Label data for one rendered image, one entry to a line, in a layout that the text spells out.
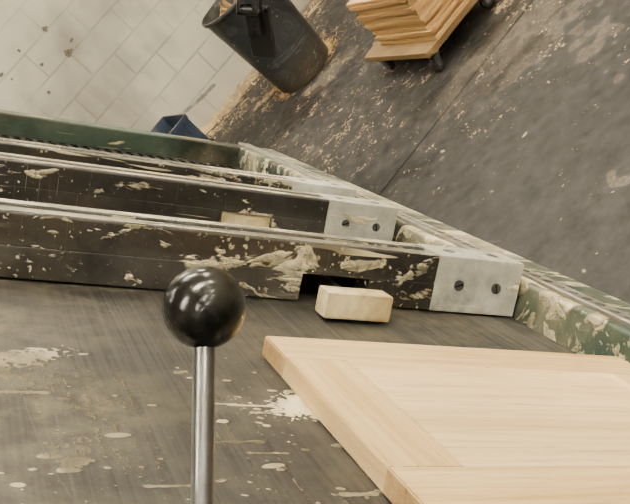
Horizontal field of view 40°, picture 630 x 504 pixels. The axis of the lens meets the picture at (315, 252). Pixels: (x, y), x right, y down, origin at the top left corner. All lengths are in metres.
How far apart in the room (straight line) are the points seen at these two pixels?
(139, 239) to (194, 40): 5.25
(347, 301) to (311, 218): 0.45
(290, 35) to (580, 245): 2.94
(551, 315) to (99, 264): 0.54
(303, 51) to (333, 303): 4.34
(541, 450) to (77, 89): 5.43
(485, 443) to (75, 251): 0.47
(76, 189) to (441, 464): 0.81
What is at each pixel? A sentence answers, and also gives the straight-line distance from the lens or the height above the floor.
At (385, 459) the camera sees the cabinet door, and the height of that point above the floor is 1.23.
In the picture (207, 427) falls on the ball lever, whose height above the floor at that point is 1.41.
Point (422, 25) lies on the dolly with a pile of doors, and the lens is 4.03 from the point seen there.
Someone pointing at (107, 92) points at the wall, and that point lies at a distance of 5.99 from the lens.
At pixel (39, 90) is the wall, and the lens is 5.92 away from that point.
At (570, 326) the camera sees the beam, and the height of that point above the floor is 0.89.
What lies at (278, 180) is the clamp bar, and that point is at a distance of 1.53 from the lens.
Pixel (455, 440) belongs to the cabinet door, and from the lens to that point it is 0.65.
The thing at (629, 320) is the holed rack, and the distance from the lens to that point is 1.02.
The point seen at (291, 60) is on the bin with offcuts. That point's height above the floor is 0.17.
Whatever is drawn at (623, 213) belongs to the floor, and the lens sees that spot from 2.63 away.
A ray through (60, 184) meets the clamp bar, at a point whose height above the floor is 1.35.
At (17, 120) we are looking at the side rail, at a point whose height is 1.36.
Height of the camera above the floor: 1.58
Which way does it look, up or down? 26 degrees down
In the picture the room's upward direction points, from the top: 47 degrees counter-clockwise
